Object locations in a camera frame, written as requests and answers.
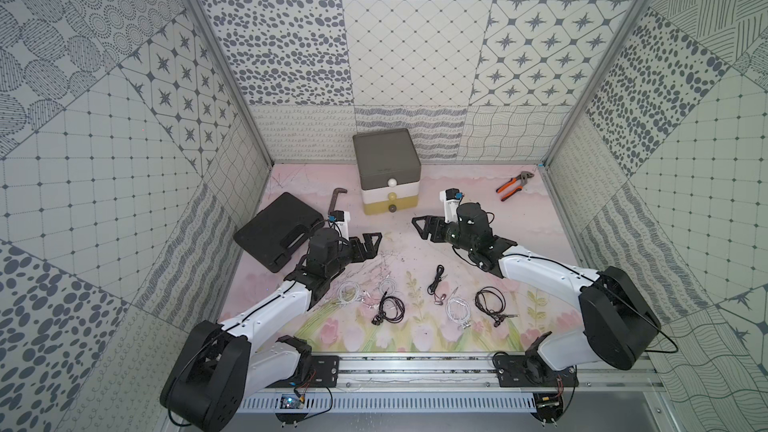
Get white earphones middle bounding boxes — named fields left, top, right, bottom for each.
left=377, top=274, right=398, bottom=297

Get black plastic tool case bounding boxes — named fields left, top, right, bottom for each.
left=233, top=192, right=324, bottom=273

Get black earphones coil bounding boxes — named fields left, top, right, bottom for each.
left=474, top=286, right=516, bottom=328
left=371, top=292, right=406, bottom=326

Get black earphones left coil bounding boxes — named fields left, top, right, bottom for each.
left=371, top=292, right=406, bottom=326

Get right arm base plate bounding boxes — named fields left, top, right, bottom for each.
left=491, top=351, right=579, bottom=388

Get yellow white drawer cabinet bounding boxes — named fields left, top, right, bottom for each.
left=353, top=128, right=421, bottom=215

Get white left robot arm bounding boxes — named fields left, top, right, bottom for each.
left=159, top=226, right=382, bottom=431

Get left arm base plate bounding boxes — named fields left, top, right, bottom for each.
left=289, top=355, right=340, bottom=388

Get black earphones right coil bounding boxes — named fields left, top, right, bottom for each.
left=474, top=286, right=516, bottom=328

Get dark grey hex wrench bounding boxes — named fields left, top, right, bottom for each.
left=328, top=187, right=348, bottom=217

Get aluminium rail frame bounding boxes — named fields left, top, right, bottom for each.
left=232, top=353, right=659, bottom=424

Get white earphones right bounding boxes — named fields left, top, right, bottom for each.
left=444, top=288, right=471, bottom=330

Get white earphones left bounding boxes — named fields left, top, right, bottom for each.
left=337, top=281, right=371, bottom=308

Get black earphones small bundle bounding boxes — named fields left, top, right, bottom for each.
left=427, top=264, right=445, bottom=296

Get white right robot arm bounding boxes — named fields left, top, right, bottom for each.
left=412, top=200, right=678, bottom=372

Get orange handled pliers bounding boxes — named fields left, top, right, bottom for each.
left=495, top=171, right=535, bottom=202

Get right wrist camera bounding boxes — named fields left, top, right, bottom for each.
left=439, top=188, right=464, bottom=223

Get white earphones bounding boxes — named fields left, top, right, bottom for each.
left=337, top=281, right=371, bottom=308
left=444, top=288, right=471, bottom=330
left=377, top=274, right=398, bottom=297

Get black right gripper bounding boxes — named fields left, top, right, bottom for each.
left=411, top=215, right=475, bottom=254

